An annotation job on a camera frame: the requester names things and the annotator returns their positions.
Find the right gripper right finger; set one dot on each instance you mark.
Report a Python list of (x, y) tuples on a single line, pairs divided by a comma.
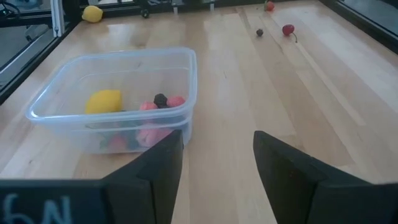
[(298, 193)]

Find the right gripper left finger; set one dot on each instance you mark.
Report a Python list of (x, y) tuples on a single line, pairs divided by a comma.
[(146, 186)]

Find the black plastic blackberry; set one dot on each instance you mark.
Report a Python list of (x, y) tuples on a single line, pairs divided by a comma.
[(160, 100), (145, 13)]

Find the red cherry with stem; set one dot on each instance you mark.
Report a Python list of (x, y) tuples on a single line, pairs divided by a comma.
[(288, 30)]

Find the clear plastic tupperware container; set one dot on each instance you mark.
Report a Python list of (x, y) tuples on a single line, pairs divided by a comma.
[(130, 71)]

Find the pink plastic raspberry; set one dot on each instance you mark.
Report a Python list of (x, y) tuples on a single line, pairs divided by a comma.
[(176, 101), (152, 137), (148, 106)]

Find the small dark blueberry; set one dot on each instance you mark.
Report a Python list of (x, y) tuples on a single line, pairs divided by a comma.
[(259, 32)]

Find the small red strawberry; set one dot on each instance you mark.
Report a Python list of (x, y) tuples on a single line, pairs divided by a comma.
[(269, 6)]

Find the yellow plastic lemon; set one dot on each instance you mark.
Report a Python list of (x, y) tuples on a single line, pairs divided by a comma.
[(104, 102), (92, 14)]

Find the white metal post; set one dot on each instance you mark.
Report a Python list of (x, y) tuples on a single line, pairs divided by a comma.
[(57, 18)]

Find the red strawberry with green leaves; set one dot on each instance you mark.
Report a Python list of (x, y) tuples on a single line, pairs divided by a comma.
[(118, 143)]

